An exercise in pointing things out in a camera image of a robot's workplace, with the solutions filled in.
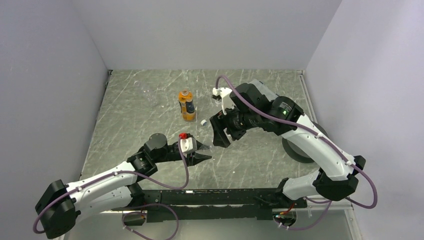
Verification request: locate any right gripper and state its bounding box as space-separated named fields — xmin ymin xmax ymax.
xmin=210 ymin=101 xmax=260 ymax=148

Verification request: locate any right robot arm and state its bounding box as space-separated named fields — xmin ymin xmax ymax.
xmin=209 ymin=93 xmax=366 ymax=208

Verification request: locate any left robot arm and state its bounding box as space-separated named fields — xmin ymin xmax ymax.
xmin=32 ymin=133 xmax=211 ymax=239

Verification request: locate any orange juice bottle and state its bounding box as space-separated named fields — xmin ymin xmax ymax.
xmin=178 ymin=89 xmax=196 ymax=122

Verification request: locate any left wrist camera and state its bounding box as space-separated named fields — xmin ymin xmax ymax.
xmin=178 ymin=133 xmax=198 ymax=155

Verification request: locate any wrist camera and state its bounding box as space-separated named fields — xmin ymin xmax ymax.
xmin=178 ymin=133 xmax=198 ymax=155
xmin=212 ymin=87 xmax=236 ymax=115

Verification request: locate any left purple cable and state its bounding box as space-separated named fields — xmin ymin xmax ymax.
xmin=32 ymin=138 xmax=190 ymax=235

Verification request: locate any purple cable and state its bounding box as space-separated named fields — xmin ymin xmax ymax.
xmin=215 ymin=74 xmax=379 ymax=232
xmin=32 ymin=138 xmax=190 ymax=235

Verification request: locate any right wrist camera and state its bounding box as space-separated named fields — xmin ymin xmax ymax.
xmin=212 ymin=87 xmax=236 ymax=115

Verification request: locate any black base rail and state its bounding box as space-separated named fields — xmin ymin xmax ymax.
xmin=116 ymin=188 xmax=307 ymax=223

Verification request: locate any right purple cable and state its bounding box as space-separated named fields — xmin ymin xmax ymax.
xmin=215 ymin=74 xmax=379 ymax=232

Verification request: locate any aluminium frame rail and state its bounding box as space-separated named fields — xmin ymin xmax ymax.
xmin=296 ymin=70 xmax=363 ymax=240

